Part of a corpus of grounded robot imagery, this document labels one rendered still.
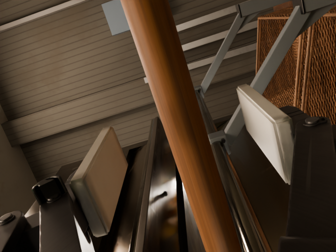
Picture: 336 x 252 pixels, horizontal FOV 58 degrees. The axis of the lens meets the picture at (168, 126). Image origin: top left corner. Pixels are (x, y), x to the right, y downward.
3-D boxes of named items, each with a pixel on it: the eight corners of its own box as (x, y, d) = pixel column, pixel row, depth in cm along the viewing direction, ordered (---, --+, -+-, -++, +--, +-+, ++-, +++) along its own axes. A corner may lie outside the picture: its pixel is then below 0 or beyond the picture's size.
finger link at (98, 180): (109, 235, 14) (94, 239, 14) (128, 165, 20) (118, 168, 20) (83, 178, 13) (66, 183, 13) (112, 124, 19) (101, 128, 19)
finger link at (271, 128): (273, 122, 12) (292, 116, 12) (235, 86, 18) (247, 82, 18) (287, 186, 13) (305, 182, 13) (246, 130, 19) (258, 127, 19)
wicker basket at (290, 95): (361, 127, 119) (291, 147, 121) (301, 93, 172) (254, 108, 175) (346, -1, 103) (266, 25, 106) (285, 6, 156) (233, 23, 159)
